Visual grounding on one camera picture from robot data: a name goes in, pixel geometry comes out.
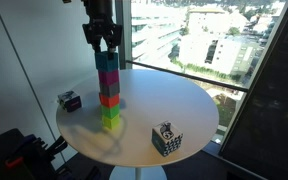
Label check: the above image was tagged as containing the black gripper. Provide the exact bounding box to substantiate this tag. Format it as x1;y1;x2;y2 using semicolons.
82;0;122;53

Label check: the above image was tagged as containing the blue block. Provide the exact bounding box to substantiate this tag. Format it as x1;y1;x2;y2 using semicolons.
95;51;119;72

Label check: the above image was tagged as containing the pink block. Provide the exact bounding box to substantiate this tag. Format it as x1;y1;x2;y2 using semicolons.
98;70;119;85

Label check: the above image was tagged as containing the grey block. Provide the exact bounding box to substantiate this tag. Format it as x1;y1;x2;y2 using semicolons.
99;82;120;97

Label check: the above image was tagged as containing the orange block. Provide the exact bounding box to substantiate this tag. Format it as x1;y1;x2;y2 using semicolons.
99;94;120;108

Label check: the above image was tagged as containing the green block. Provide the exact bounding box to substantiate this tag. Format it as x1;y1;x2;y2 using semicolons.
101;105;120;119

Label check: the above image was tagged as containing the yellow-green block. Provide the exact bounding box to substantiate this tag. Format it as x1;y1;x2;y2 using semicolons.
102;115;120;129

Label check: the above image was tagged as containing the zebra picture cube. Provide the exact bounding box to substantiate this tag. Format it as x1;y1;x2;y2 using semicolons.
58;91;82;112

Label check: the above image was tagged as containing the owl picture cube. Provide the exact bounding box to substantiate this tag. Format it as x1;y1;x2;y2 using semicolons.
151;121;183;157

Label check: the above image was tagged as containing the black equipment pile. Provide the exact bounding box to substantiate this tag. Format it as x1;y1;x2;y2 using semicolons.
0;128;102;180

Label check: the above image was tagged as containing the white round table pedestal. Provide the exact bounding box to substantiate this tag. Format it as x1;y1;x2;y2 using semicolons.
109;166;167;180

